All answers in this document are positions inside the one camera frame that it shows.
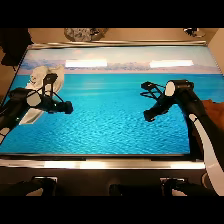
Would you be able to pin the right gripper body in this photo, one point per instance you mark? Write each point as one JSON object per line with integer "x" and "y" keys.
{"x": 154, "y": 112}

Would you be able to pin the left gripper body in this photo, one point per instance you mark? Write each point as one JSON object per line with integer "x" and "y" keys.
{"x": 62, "y": 107}

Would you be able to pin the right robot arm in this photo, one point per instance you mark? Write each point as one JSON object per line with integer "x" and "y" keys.
{"x": 196, "y": 106}

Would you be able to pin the pale grey garment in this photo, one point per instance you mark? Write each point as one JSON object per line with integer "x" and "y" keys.
{"x": 40, "y": 74}

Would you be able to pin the brown garment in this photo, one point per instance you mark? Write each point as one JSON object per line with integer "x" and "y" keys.
{"x": 215, "y": 108}

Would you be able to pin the grey patterned bundle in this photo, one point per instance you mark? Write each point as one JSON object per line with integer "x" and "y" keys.
{"x": 83, "y": 34}

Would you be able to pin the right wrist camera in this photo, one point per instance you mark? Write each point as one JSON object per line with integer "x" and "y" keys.
{"x": 149, "y": 88}

